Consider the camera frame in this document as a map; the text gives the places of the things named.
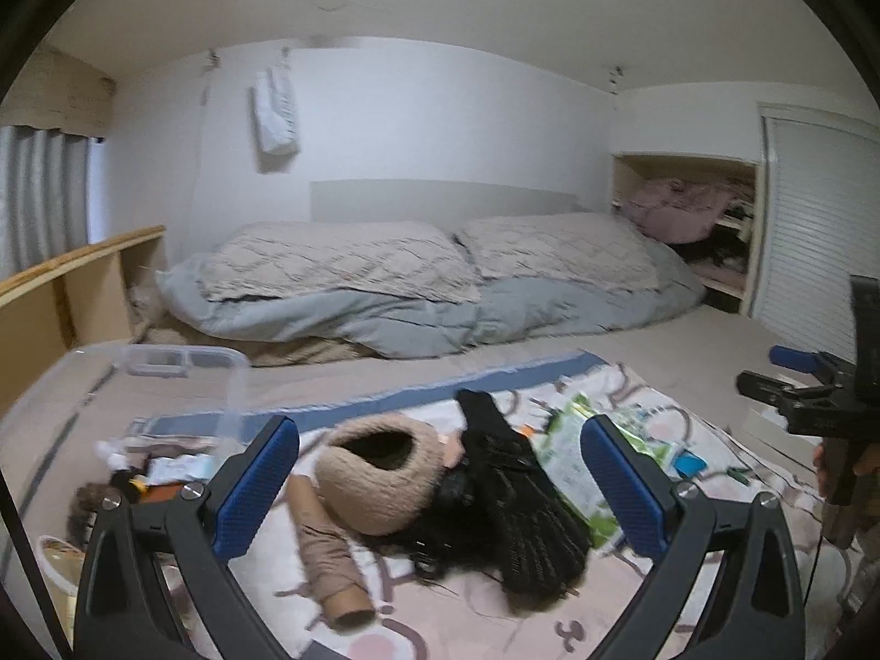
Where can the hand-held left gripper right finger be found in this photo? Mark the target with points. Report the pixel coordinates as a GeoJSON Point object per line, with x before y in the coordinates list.
{"type": "Point", "coordinates": [622, 488]}

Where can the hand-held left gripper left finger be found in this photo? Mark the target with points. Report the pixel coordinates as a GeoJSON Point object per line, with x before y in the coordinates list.
{"type": "Point", "coordinates": [258, 488]}

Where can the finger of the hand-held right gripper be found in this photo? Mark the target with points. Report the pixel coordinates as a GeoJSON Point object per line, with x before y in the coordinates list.
{"type": "Point", "coordinates": [770, 390]}
{"type": "Point", "coordinates": [797, 359]}

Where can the clear plastic storage bin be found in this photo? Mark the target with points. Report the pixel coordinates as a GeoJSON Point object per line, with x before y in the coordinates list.
{"type": "Point", "coordinates": [69, 392]}

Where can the person's right hand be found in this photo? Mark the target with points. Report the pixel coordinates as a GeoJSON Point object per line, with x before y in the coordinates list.
{"type": "Point", "coordinates": [865, 465]}

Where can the green wet wipes pack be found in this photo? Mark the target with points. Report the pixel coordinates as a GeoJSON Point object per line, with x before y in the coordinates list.
{"type": "Point", "coordinates": [567, 460]}

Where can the blue plastic item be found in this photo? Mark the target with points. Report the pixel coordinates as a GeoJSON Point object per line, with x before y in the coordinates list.
{"type": "Point", "coordinates": [691, 465]}

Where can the green clip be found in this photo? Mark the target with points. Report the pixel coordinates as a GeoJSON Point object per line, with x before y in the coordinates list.
{"type": "Point", "coordinates": [739, 474]}

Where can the black knit glove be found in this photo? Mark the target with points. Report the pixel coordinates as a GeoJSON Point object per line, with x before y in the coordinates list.
{"type": "Point", "coordinates": [529, 515]}

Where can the cardboard tube with stocking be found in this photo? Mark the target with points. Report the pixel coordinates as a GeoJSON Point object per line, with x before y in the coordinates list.
{"type": "Point", "coordinates": [330, 564]}

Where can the beige fuzzy hat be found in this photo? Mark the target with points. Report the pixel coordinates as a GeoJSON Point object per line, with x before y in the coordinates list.
{"type": "Point", "coordinates": [378, 488]}

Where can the white louvered closet door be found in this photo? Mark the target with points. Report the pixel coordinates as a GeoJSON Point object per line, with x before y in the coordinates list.
{"type": "Point", "coordinates": [818, 234]}

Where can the brown fur earmuffs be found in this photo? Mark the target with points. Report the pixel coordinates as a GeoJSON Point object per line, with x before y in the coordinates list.
{"type": "Point", "coordinates": [89, 505]}

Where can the black wig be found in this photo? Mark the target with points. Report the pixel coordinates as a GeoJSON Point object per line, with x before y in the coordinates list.
{"type": "Point", "coordinates": [447, 536]}

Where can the pile of pink clothes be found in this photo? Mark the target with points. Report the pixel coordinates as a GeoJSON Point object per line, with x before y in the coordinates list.
{"type": "Point", "coordinates": [680, 210]}

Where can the white rimmed round tub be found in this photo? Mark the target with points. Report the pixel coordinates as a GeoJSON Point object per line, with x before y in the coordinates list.
{"type": "Point", "coordinates": [62, 560]}

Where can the grey duvet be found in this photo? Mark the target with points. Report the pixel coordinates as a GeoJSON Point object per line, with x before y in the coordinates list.
{"type": "Point", "coordinates": [412, 323]}

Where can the beige textured pillow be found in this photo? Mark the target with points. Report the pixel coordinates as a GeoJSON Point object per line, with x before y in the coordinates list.
{"type": "Point", "coordinates": [330, 261]}
{"type": "Point", "coordinates": [557, 247]}

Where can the wooden bedside shelf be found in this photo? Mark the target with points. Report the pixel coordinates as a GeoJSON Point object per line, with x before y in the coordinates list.
{"type": "Point", "coordinates": [89, 268]}

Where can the grey headboard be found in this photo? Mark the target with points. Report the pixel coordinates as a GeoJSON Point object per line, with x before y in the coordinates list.
{"type": "Point", "coordinates": [447, 203]}

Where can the grey curtain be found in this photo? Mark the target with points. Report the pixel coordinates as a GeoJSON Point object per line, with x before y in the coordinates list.
{"type": "Point", "coordinates": [41, 199]}

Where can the white paper bag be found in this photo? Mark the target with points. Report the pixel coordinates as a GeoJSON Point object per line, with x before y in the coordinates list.
{"type": "Point", "coordinates": [275, 113]}

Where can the beige cartoon valance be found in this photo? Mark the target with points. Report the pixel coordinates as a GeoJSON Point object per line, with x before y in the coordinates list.
{"type": "Point", "coordinates": [48, 93]}

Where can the wall niche shelf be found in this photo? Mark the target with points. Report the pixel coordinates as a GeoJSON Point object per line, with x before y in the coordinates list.
{"type": "Point", "coordinates": [622, 179]}

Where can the metal wall hook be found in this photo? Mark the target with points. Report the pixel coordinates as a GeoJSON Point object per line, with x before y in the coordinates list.
{"type": "Point", "coordinates": [617, 74]}
{"type": "Point", "coordinates": [213, 58]}

